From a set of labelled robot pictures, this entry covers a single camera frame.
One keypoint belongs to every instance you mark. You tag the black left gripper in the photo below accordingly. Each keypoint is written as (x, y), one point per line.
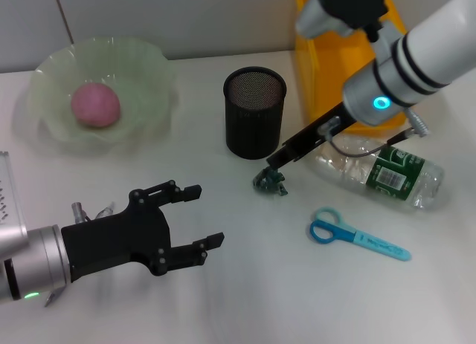
(115, 240)

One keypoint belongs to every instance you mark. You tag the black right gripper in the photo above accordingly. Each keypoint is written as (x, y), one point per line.
(320, 134)

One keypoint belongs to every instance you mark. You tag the green plastic wrapper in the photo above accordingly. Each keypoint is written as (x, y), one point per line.
(269, 184)

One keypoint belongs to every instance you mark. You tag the clear water bottle green label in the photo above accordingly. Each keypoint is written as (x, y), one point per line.
(394, 177)

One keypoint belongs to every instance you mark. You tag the pink peach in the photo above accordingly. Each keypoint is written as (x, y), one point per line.
(96, 105)

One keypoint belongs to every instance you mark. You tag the black mesh pen cup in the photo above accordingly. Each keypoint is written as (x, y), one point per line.
(253, 128)

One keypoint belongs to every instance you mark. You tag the silver ballpoint pen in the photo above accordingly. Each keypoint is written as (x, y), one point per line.
(106, 210)

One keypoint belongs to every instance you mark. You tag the blue scissors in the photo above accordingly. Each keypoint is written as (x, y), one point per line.
(372, 241)

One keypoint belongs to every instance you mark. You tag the translucent green fruit plate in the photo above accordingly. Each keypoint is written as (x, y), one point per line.
(145, 87)

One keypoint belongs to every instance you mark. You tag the yellow plastic storage bin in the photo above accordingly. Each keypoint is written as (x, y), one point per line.
(334, 73)

